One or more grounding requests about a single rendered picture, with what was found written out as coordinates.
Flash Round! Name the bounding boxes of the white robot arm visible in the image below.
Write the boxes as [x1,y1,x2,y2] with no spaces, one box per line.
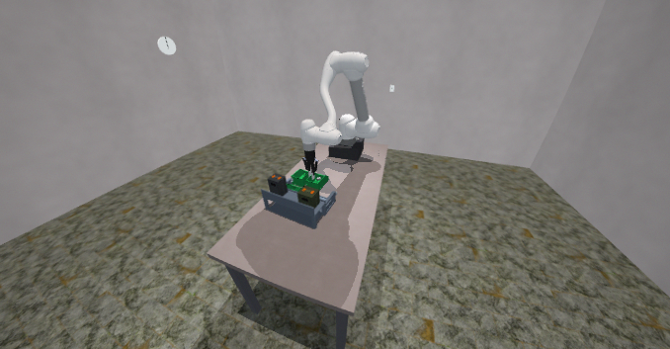
[300,51,379,151]

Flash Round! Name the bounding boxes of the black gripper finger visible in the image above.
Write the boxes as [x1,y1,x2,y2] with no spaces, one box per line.
[302,157,311,176]
[310,159,319,180]

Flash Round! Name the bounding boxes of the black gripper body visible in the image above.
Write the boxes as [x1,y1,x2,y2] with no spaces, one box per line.
[304,149,316,162]

